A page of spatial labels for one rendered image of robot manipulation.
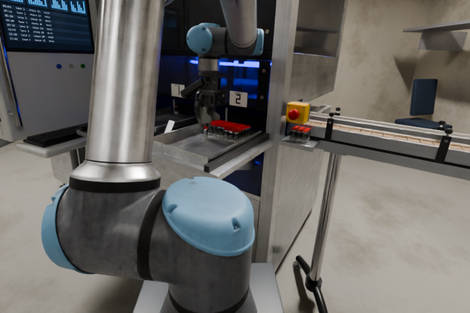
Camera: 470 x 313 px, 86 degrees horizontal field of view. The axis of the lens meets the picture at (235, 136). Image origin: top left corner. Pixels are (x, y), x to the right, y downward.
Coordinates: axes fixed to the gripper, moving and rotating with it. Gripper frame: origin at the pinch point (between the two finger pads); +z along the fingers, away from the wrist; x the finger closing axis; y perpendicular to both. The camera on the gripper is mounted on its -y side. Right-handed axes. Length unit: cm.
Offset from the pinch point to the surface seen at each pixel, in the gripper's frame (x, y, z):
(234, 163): -12.5, 21.8, 5.4
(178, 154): -19.9, 6.0, 4.0
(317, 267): 33, 44, 70
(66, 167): 16, -156, 67
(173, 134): -8.0, -8.3, 3.2
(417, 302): 65, 91, 93
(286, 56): 17.7, 23.2, -26.3
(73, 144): -22, -53, 13
